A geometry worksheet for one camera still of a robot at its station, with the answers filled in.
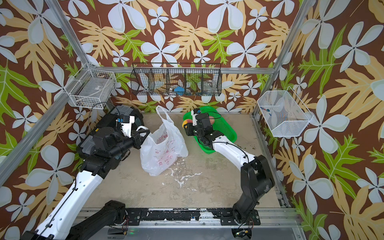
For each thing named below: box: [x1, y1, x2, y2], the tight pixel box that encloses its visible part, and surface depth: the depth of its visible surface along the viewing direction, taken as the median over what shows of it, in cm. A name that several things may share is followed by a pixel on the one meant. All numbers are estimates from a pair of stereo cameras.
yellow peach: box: [182, 119, 193, 129], surface depth 86 cm
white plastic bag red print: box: [140, 105, 189, 176], surface depth 85 cm
